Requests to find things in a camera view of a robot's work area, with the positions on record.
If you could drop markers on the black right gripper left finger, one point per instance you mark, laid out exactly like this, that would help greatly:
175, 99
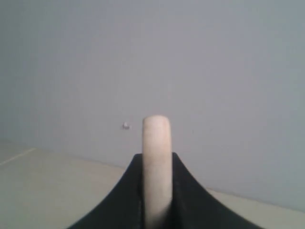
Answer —
122, 207

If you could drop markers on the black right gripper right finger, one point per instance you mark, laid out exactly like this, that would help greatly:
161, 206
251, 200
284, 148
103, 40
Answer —
193, 207

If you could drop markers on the white paint brush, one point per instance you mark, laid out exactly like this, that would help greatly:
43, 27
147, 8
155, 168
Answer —
157, 170

